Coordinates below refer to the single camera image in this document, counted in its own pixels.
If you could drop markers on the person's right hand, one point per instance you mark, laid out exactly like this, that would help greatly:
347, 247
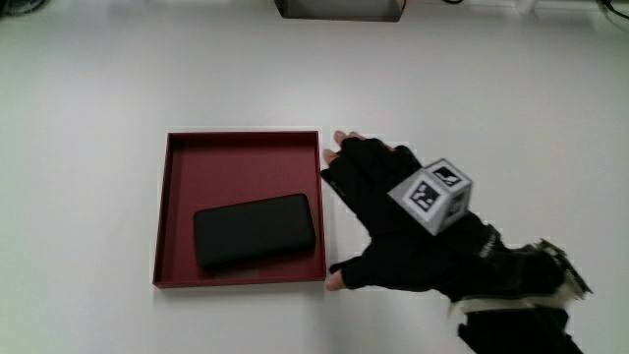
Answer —
388, 216

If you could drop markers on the black battery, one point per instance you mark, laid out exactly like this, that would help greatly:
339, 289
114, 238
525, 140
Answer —
253, 230

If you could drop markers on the dark red square plate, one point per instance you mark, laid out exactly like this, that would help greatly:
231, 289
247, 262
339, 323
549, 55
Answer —
236, 162

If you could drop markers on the person's right forearm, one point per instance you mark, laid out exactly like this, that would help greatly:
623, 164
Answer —
526, 295

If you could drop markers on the grey metal box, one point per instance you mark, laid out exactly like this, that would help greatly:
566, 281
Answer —
339, 10

